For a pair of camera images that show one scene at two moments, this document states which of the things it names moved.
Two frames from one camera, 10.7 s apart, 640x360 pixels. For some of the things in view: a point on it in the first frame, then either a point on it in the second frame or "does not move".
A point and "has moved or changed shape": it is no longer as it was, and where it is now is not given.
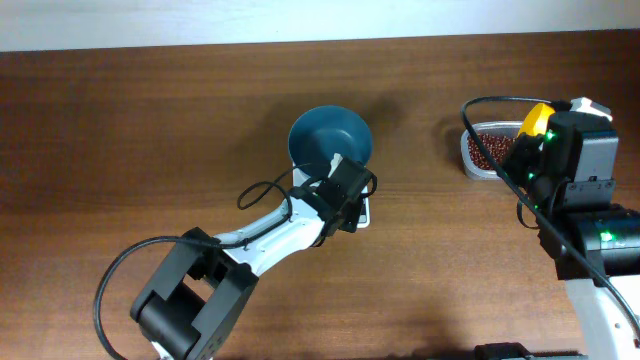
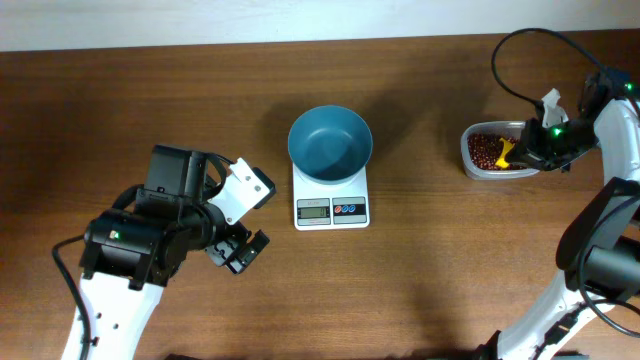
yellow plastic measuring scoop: (536, 119) has moved or changed shape
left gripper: (351, 181) -> (240, 251)
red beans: (496, 145) does not move
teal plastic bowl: (323, 130) does not move
